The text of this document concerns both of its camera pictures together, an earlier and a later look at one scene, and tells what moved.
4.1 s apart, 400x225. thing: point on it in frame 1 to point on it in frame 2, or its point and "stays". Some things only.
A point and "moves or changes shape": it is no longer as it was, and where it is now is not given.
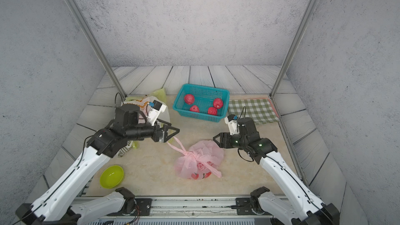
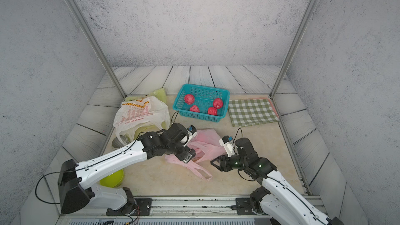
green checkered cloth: (259, 110) stays
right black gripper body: (231, 141) to (234, 162)
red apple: (212, 111) stays
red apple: (217, 103) stays
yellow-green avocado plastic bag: (160, 93) stays
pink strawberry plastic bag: (199, 162) moves or changes shape
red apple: (189, 99) stays
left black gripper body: (156, 136) to (183, 153)
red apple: (195, 108) stays
